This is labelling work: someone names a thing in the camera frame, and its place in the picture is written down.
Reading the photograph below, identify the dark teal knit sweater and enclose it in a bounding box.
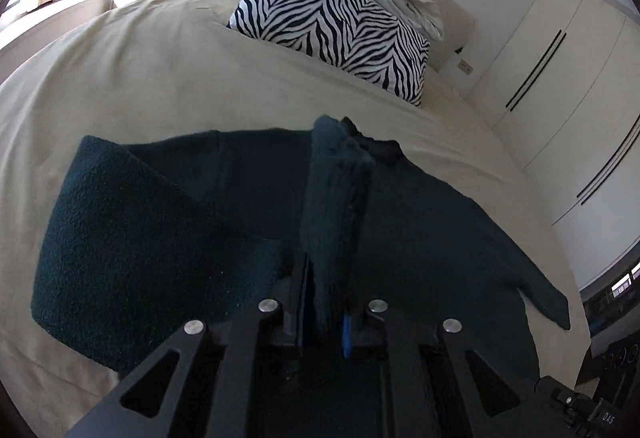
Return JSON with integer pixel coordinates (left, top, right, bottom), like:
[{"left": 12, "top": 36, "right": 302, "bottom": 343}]
[{"left": 32, "top": 116, "right": 570, "bottom": 378}]

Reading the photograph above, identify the zebra print pillow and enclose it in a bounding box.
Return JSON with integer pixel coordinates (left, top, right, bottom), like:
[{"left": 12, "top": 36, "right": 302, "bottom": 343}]
[{"left": 228, "top": 0, "right": 430, "bottom": 106}]

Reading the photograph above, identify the white wardrobe with black handles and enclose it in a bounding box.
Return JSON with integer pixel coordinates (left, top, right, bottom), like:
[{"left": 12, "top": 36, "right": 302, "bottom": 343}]
[{"left": 468, "top": 0, "right": 639, "bottom": 288}]

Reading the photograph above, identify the wall power socket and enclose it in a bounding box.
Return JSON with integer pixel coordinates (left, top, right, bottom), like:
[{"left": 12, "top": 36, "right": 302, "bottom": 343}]
[{"left": 458, "top": 59, "right": 473, "bottom": 75}]

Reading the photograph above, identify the beige bed sheet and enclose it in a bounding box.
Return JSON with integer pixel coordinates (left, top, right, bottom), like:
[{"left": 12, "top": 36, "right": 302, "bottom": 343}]
[{"left": 1, "top": 0, "right": 590, "bottom": 437}]

